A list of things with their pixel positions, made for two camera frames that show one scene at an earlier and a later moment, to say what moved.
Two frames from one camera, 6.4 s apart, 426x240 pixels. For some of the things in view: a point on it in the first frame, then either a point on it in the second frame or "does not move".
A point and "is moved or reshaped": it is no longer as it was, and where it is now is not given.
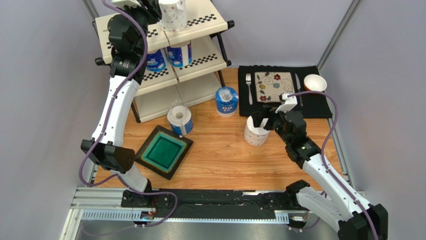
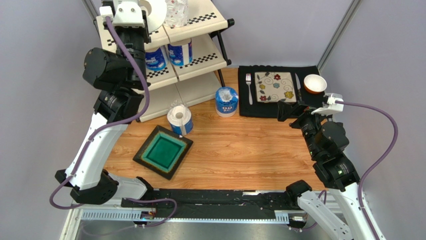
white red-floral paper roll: x=256 y=136 is moved or reshaped
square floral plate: x=270 y=83 does not move
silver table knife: x=299 y=90 does not move
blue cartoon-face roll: x=226 y=99 does not move
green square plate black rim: x=163 y=151 does not move
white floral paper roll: x=174 y=15 is moved or reshaped
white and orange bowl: x=314 y=82 does not move
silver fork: x=248 y=80 does not move
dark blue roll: x=157 y=61 does not move
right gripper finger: x=266 y=112 -> x=286 y=109
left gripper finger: x=152 y=8 -> x=147 y=37
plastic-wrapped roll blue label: x=180 y=119 does not move
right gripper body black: x=267 y=117 -> x=296 y=111
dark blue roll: x=181 y=56 does not move
